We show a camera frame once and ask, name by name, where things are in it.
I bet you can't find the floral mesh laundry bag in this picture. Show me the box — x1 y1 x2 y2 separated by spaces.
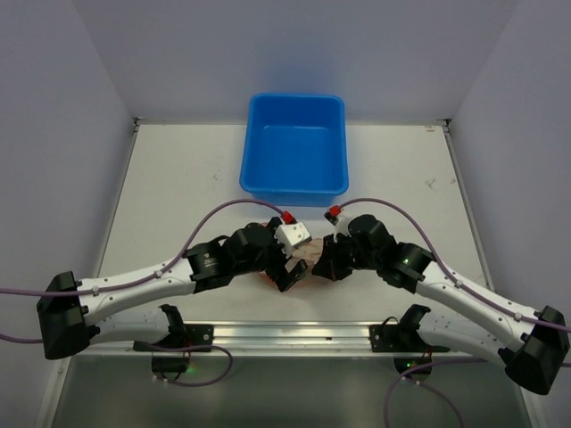
256 218 327 286

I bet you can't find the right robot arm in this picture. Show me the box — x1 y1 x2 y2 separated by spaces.
312 207 570 395

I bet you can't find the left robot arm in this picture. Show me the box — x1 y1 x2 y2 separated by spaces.
37 218 311 360

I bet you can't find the blue plastic bin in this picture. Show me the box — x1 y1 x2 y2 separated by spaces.
239 93 350 207

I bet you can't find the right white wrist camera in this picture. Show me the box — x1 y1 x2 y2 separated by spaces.
324 205 354 242

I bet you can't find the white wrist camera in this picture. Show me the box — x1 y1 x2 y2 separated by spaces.
274 222 312 257
324 205 354 242

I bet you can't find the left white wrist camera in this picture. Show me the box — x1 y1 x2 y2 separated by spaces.
274 222 312 257

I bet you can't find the aluminium mounting rail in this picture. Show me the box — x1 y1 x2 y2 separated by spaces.
44 311 527 359

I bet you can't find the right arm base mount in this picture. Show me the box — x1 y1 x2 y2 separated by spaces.
368 316 433 373

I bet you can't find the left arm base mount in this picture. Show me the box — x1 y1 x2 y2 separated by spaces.
131 323 215 380

